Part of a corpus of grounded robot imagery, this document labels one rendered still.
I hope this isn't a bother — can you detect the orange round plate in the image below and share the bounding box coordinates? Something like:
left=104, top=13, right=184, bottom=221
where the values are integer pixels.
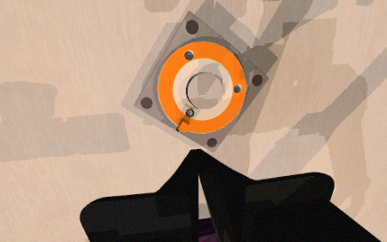
left=157, top=42, right=246, bottom=133

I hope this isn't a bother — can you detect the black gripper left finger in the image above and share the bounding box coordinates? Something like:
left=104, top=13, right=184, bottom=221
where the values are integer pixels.
left=79, top=149, right=199, bottom=242

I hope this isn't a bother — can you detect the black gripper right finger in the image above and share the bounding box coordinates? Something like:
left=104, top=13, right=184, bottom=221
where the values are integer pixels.
left=196, top=149, right=335, bottom=242

